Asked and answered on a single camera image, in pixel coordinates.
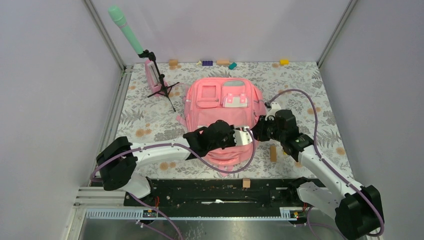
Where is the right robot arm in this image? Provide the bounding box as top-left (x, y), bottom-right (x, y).
top-left (252, 109), bottom-right (385, 240)

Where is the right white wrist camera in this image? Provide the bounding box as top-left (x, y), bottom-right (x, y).
top-left (265, 101), bottom-right (282, 121)

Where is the long tan wooden block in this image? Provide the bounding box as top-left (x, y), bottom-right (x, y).
top-left (216, 59), bottom-right (230, 66)

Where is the pink metronome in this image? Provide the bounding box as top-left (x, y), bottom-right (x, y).
top-left (144, 59), bottom-right (162, 93)

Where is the black microphone tripod stand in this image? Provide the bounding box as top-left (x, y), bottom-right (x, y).
top-left (138, 49), bottom-right (180, 112)

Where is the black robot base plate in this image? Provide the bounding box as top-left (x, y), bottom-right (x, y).
top-left (142, 178), bottom-right (305, 218)

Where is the pink school backpack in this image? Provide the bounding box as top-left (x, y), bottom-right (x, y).
top-left (177, 77), bottom-right (267, 176)

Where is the purple toy block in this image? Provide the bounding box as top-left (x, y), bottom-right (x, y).
top-left (201, 60), bottom-right (214, 67)

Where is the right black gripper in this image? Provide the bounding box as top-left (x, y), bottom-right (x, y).
top-left (251, 115), bottom-right (286, 143)

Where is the grey slotted cable duct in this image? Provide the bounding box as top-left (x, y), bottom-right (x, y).
top-left (85, 207), bottom-right (309, 222)

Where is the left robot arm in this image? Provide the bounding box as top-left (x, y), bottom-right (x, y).
top-left (95, 120), bottom-right (236, 191)

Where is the tan wooden block rear left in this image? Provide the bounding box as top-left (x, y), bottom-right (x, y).
top-left (168, 59), bottom-right (179, 67)

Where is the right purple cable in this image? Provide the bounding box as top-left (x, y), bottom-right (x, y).
top-left (268, 88), bottom-right (386, 238)

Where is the wooden block on base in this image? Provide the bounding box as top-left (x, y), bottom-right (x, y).
top-left (242, 178), bottom-right (251, 189)

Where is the tan block near backpack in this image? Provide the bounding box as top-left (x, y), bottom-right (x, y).
top-left (269, 145), bottom-right (278, 163)

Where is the mint green microphone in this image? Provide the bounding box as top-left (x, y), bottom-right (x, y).
top-left (107, 5), bottom-right (144, 55)

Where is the yellow toy block rear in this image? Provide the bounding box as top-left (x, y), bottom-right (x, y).
top-left (279, 59), bottom-right (290, 66)

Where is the teal toy block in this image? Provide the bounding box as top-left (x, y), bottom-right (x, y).
top-left (228, 62), bottom-right (237, 70)

